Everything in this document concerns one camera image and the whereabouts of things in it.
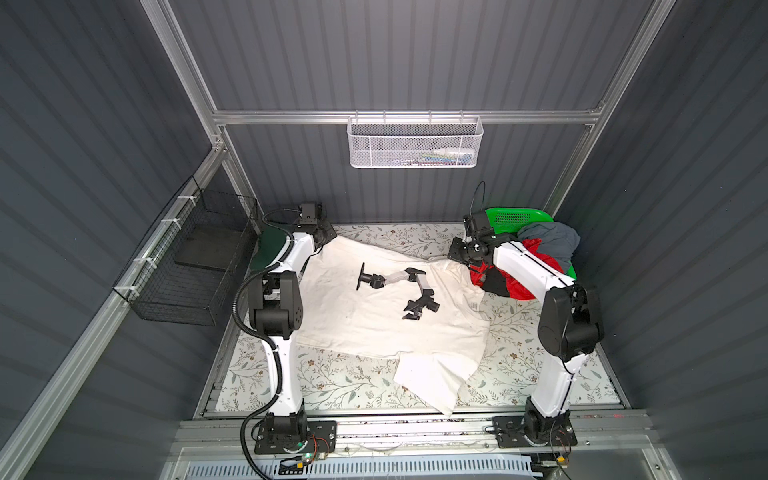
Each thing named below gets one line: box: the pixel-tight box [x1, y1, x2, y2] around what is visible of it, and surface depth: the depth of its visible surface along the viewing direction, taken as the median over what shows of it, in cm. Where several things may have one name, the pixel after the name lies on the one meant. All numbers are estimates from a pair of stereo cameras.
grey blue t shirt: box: [517, 222, 581, 273], surface depth 104 cm
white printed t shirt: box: [295, 235, 491, 417], surface depth 96 cm
